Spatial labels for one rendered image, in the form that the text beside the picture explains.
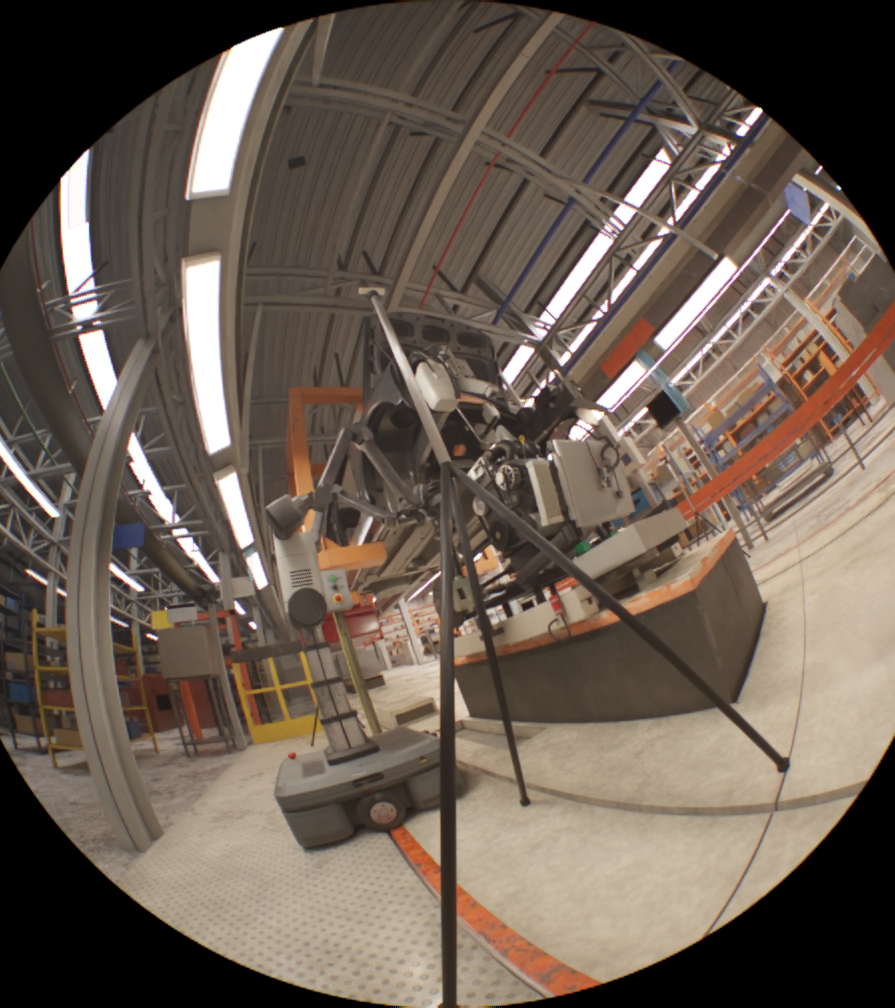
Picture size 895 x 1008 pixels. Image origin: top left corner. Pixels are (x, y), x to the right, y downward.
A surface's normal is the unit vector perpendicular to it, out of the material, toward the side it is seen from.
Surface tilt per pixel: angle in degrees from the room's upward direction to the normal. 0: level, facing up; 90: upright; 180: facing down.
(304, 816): 90
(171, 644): 90
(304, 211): 180
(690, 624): 90
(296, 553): 90
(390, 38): 180
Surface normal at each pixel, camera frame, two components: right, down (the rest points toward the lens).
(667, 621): -0.86, 0.11
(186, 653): 0.40, -0.51
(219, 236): 0.33, 0.86
